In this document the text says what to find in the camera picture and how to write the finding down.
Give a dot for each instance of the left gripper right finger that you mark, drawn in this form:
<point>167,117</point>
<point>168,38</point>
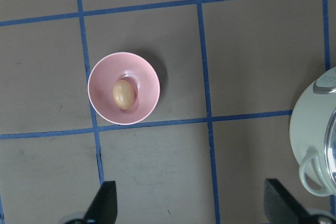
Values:
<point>280,206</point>

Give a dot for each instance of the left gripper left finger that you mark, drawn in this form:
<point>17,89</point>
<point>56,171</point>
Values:
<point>103,209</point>

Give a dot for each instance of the beige egg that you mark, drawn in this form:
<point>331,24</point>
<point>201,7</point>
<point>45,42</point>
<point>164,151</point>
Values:
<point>123,94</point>

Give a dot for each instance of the white electric cooking pot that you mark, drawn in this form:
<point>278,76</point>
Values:
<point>307,130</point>

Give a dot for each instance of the pink bowl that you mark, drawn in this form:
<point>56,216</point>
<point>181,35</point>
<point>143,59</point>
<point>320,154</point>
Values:
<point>138,73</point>

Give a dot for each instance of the brown grid table mat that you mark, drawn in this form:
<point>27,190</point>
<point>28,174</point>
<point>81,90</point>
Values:
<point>230,73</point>

